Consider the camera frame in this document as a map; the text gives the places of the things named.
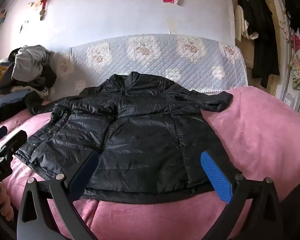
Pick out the person's left hand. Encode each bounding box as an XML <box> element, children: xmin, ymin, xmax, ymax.
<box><xmin>0</xmin><ymin>182</ymin><xmax>14</xmax><ymax>220</ymax></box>

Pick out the dark grey garment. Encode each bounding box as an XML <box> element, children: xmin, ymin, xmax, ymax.
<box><xmin>37</xmin><ymin>65</ymin><xmax>57</xmax><ymax>91</ymax></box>

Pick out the beige garment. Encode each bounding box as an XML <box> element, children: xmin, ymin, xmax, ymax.
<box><xmin>7</xmin><ymin>85</ymin><xmax>49</xmax><ymax>97</ymax></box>

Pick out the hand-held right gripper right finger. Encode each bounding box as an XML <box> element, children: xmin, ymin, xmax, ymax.
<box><xmin>200</xmin><ymin>150</ymin><xmax>283</xmax><ymax>240</ymax></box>

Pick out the grey hoodie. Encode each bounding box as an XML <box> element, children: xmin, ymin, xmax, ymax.
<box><xmin>11</xmin><ymin>45</ymin><xmax>55</xmax><ymax>82</ymax></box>

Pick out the navy garment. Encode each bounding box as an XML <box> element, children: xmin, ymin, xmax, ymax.
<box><xmin>0</xmin><ymin>56</ymin><xmax>17</xmax><ymax>88</ymax></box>

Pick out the wooden door frame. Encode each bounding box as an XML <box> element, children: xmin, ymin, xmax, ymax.
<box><xmin>227</xmin><ymin>0</ymin><xmax>277</xmax><ymax>95</ymax></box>

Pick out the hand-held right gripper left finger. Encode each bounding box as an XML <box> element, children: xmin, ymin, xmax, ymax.
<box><xmin>16</xmin><ymin>150</ymin><xmax>100</xmax><ymax>240</ymax></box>

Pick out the pink fleece blanket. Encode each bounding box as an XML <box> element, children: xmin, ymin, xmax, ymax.
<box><xmin>0</xmin><ymin>86</ymin><xmax>300</xmax><ymax>240</ymax></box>

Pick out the black hanging shirt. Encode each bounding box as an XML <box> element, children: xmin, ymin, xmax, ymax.
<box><xmin>285</xmin><ymin>0</ymin><xmax>300</xmax><ymax>65</ymax></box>

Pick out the black hanging coat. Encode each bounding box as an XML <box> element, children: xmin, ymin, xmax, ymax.
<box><xmin>237</xmin><ymin>0</ymin><xmax>280</xmax><ymax>88</ymax></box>

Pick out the red hanging knot ornament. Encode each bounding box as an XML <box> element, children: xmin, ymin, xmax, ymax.
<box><xmin>39</xmin><ymin>0</ymin><xmax>52</xmax><ymax>20</ymax></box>

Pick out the blue-grey padded jacket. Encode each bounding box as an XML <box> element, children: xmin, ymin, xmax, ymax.
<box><xmin>0</xmin><ymin>91</ymin><xmax>32</xmax><ymax>115</ymax></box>

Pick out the white radiator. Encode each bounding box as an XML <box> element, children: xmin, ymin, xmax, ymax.
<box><xmin>284</xmin><ymin>86</ymin><xmax>300</xmax><ymax>122</ymax></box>

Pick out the blue quilted floral bed cover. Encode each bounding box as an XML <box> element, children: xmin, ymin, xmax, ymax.
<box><xmin>49</xmin><ymin>34</ymin><xmax>248</xmax><ymax>103</ymax></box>

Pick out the white hanging garment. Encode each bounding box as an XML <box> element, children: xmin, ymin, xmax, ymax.
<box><xmin>234</xmin><ymin>4</ymin><xmax>250</xmax><ymax>42</ymax></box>

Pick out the black puffer jacket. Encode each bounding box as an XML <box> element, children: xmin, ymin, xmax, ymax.
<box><xmin>15</xmin><ymin>71</ymin><xmax>243</xmax><ymax>204</ymax></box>

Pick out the floral hanging cloth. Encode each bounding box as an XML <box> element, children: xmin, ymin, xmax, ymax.
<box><xmin>289</xmin><ymin>27</ymin><xmax>300</xmax><ymax>90</ymax></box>

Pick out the cartoon wall sticker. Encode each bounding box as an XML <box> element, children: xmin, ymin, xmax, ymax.
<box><xmin>0</xmin><ymin>9</ymin><xmax>8</xmax><ymax>27</ymax></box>

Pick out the black cloth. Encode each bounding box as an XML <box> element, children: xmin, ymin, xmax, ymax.
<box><xmin>0</xmin><ymin>105</ymin><xmax>29</xmax><ymax>130</ymax></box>

